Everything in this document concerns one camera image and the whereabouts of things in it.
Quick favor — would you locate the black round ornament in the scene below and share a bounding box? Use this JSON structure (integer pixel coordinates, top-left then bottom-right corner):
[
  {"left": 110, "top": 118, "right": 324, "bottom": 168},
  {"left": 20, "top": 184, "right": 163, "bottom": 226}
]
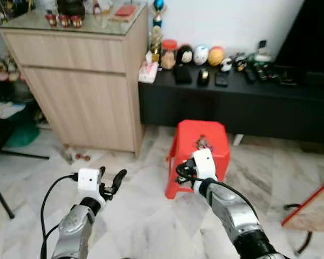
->
[{"left": 56, "top": 0, "right": 86, "bottom": 17}]

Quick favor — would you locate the black metal stand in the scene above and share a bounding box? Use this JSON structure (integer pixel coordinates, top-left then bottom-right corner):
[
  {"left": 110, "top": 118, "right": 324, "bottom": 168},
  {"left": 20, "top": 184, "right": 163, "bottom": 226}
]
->
[{"left": 0, "top": 118, "right": 50, "bottom": 220}]

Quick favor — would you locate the orange plush head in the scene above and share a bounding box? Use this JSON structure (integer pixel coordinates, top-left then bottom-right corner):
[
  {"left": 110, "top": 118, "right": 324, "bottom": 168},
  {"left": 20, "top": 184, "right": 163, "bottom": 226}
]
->
[{"left": 207, "top": 46, "right": 226, "bottom": 67}]

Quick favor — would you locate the green plastic bin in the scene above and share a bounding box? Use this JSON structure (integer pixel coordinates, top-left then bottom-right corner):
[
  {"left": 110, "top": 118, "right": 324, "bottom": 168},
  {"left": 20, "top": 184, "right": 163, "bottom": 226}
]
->
[{"left": 4, "top": 120, "right": 42, "bottom": 148}]

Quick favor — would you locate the pink tissue pack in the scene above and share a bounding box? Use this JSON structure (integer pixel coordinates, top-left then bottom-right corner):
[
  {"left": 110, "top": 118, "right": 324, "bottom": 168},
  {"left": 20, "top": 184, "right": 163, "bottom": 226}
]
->
[{"left": 138, "top": 60, "right": 160, "bottom": 84}]

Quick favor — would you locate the marble pattern board red edge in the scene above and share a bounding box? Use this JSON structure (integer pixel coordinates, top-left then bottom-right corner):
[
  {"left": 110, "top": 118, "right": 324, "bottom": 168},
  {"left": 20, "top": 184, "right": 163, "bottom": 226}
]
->
[{"left": 281, "top": 174, "right": 324, "bottom": 234}]

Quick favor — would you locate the small gold trophy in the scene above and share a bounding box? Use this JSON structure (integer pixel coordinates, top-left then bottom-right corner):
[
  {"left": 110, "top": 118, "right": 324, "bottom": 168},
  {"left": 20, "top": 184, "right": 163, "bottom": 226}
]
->
[{"left": 149, "top": 25, "right": 164, "bottom": 63}]

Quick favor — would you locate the white console leg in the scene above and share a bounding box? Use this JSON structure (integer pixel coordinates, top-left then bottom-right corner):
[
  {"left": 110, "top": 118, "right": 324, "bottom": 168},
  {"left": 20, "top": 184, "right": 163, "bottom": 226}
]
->
[{"left": 232, "top": 133, "right": 245, "bottom": 147}]

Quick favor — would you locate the small black white plush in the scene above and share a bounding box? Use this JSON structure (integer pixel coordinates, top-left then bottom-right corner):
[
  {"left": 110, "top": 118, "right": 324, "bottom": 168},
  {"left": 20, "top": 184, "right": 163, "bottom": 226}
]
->
[{"left": 233, "top": 52, "right": 248, "bottom": 72}]

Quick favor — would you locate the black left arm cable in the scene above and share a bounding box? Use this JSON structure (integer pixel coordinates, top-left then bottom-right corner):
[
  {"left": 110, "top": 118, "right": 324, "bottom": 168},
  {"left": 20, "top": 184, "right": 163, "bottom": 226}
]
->
[{"left": 40, "top": 173, "right": 79, "bottom": 259}]

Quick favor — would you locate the small red figurine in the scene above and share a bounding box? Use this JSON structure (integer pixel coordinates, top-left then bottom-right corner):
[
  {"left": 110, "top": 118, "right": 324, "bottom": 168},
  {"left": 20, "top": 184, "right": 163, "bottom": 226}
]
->
[
  {"left": 70, "top": 15, "right": 83, "bottom": 28},
  {"left": 58, "top": 14, "right": 70, "bottom": 28},
  {"left": 45, "top": 13, "right": 58, "bottom": 27}
]

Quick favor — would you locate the white plush head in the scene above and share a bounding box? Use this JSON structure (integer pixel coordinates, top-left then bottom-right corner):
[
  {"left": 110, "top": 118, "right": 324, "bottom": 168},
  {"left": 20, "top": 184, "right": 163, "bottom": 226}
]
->
[{"left": 193, "top": 44, "right": 210, "bottom": 66}]

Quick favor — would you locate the key bunch with red tag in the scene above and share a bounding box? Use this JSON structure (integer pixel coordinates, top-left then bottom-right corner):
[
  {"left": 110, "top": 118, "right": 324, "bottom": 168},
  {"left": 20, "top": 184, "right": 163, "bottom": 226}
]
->
[{"left": 195, "top": 135, "right": 213, "bottom": 151}]

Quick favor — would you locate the black low tv console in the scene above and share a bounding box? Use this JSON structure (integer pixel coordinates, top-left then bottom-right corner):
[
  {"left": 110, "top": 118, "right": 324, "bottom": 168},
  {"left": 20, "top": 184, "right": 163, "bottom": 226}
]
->
[{"left": 138, "top": 64, "right": 324, "bottom": 145}]

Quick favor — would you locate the black plush head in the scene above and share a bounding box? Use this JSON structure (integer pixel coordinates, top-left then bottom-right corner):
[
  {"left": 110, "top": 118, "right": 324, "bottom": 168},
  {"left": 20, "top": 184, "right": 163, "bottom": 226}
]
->
[{"left": 176, "top": 44, "right": 194, "bottom": 66}]

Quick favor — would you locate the white green container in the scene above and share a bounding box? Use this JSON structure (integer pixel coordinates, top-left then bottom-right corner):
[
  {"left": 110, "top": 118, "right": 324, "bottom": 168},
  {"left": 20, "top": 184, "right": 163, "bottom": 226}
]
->
[{"left": 253, "top": 40, "right": 272, "bottom": 63}]

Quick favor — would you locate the blue and gold trophy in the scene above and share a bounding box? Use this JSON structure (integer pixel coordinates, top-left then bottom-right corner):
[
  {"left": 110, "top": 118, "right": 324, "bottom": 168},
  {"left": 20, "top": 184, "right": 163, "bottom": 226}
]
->
[{"left": 152, "top": 0, "right": 167, "bottom": 28}]

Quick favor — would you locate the red plastic stool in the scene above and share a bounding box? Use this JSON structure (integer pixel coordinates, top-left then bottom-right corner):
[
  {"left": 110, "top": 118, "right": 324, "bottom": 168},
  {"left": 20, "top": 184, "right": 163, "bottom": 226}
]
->
[{"left": 165, "top": 120, "right": 231, "bottom": 200}]

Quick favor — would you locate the small white panda plush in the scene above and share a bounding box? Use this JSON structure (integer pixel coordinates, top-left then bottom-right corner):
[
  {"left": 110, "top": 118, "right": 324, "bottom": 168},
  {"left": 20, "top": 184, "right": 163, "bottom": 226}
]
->
[{"left": 220, "top": 56, "right": 233, "bottom": 73}]

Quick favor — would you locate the light wooden cabinet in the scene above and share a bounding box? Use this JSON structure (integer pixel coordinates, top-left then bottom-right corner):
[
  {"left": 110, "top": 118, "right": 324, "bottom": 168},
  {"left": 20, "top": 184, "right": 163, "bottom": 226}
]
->
[{"left": 0, "top": 4, "right": 150, "bottom": 158}]

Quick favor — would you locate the red flat box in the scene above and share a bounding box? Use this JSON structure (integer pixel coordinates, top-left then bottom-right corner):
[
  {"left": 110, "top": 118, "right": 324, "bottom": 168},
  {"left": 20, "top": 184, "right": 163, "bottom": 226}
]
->
[{"left": 111, "top": 4, "right": 138, "bottom": 22}]

